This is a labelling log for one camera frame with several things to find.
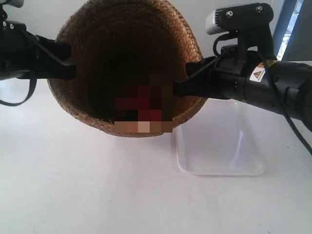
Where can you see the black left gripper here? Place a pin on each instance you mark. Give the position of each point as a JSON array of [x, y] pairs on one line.
[[19, 55]]

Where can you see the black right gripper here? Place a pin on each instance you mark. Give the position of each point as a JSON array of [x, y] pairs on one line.
[[222, 77]]

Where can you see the brown woven wicker basket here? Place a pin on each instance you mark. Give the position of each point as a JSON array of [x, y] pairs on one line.
[[128, 54]]

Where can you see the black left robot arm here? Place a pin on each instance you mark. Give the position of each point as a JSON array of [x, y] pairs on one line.
[[27, 56]]

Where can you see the white rectangular plastic tray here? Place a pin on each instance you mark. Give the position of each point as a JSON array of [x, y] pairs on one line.
[[218, 141]]

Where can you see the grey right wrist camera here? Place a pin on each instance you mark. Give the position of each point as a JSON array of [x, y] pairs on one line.
[[238, 17]]

